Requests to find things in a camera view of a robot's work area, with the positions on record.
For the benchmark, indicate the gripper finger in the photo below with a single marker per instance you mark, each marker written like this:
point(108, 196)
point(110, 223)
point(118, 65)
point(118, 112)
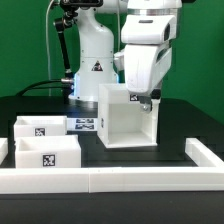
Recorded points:
point(156, 94)
point(145, 103)

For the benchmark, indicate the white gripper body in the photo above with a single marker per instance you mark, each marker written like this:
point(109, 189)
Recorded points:
point(145, 66)

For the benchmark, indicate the white drawer cabinet box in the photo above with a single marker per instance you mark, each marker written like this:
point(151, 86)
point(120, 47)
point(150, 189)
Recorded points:
point(121, 121)

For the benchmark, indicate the white front drawer with knob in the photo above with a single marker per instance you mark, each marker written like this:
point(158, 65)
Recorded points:
point(48, 152)

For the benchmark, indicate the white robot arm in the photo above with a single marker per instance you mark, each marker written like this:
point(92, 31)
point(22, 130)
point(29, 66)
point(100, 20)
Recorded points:
point(147, 33)

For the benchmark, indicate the white rear drawer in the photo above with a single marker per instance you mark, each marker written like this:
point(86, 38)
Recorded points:
point(32, 126)

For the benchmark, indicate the marker tag sheet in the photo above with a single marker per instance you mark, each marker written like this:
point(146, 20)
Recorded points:
point(81, 124)

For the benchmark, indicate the white right rail wall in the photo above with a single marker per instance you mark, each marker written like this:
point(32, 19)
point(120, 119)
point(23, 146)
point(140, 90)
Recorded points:
point(201, 155)

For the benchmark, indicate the white rail wall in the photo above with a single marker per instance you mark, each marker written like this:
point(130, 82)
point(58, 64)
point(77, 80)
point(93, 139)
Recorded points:
point(201, 155)
point(3, 149)
point(94, 180)

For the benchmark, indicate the white front rail wall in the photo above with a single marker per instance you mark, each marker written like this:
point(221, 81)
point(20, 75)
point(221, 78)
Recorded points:
point(94, 180)

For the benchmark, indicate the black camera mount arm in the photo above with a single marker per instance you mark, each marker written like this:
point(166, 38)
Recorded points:
point(64, 36)

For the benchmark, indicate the white left rail wall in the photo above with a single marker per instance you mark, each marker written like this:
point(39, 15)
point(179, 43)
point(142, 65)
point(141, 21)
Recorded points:
point(3, 149)

